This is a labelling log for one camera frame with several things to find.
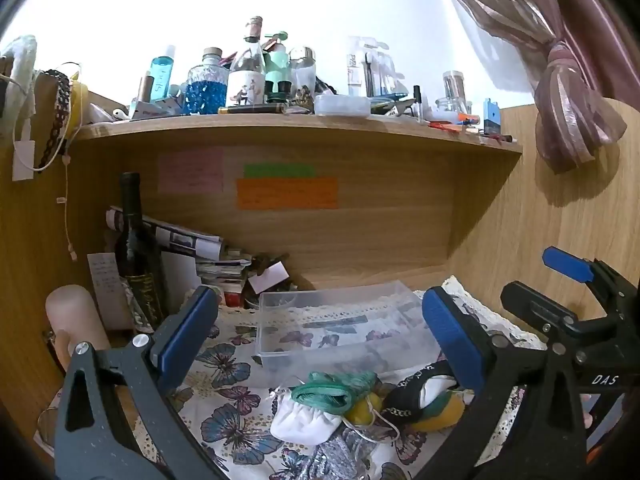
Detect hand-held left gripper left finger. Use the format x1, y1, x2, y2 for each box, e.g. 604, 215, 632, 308
54, 285, 221, 480

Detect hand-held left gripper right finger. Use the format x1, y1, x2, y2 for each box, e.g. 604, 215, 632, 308
410, 286, 589, 480

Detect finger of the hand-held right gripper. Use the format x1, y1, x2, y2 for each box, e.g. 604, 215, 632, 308
542, 246, 640, 311
500, 281, 603, 353

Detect yellow green plush toy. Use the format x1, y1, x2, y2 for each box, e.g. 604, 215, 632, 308
411, 377, 468, 433

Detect clear plastic storage box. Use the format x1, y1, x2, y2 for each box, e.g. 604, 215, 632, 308
255, 280, 441, 383

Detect yellow soft ball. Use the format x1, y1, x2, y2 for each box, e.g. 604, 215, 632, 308
346, 392, 383, 428

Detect green fabric pouch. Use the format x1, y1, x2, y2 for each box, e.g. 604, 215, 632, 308
291, 371, 378, 415

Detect white drawstring pouch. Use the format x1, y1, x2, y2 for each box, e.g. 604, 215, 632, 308
270, 390, 346, 446

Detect silver sequin pouch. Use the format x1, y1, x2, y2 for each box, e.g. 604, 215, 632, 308
309, 427, 377, 480

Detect stack of booklets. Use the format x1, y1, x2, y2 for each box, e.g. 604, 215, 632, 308
195, 246, 253, 308

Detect dark wine bottle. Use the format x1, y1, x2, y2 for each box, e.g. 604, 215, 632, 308
114, 172, 167, 335

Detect rolled magazine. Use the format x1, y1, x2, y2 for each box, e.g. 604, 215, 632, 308
105, 205, 225, 262

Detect white handwritten paper note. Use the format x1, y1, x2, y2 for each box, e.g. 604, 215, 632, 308
87, 252, 135, 332

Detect butterfly print tablecloth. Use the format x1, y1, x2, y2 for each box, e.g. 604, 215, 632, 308
50, 275, 548, 480

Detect white paper tag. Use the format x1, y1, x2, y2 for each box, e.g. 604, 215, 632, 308
248, 264, 290, 294

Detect pink pillar candle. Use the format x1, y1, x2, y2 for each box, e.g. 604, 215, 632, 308
45, 284, 113, 363

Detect pink sticky note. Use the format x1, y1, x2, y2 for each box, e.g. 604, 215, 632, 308
157, 148, 225, 195

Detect small blue box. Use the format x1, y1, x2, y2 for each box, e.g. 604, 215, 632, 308
482, 98, 503, 136

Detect orange sticky note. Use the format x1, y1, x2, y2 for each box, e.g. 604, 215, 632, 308
235, 177, 340, 210

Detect green sticky note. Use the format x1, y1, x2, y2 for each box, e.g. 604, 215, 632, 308
243, 163, 317, 179

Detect pink striped curtain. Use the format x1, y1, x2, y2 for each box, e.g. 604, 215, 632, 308
428, 0, 629, 176

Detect clear glass jar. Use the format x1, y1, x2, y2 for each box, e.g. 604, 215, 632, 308
441, 70, 469, 114

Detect wooden shelf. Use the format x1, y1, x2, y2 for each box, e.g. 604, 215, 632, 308
74, 109, 524, 160

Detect brown pen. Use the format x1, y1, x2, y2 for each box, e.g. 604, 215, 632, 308
218, 103, 286, 115

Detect white hanging label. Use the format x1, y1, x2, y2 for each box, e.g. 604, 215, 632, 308
12, 139, 36, 182

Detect blue bead glass bottle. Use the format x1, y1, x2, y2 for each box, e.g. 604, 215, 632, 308
184, 47, 229, 116

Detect yellow tape roll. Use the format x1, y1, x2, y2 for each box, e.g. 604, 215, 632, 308
69, 80, 91, 132

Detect blue liquid bottle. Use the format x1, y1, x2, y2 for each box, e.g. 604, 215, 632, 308
149, 44, 177, 105

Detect black lace band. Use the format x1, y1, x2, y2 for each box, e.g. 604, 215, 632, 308
33, 69, 72, 172

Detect clear plastic case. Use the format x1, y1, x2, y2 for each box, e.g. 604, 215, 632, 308
314, 93, 372, 116

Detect clear bottle with picture label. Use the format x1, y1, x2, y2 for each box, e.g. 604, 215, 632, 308
228, 15, 267, 109

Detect clear blister packages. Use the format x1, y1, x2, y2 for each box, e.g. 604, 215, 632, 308
347, 35, 407, 99

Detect mint green bottle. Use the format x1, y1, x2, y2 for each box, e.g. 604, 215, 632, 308
263, 31, 293, 102

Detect glass jar with silver lid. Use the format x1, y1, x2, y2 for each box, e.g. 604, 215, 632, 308
288, 46, 317, 99

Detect white fluffy cloth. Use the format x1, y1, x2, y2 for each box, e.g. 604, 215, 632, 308
0, 34, 39, 122

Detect beige earphone cable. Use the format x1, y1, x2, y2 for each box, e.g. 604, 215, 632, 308
56, 62, 84, 262

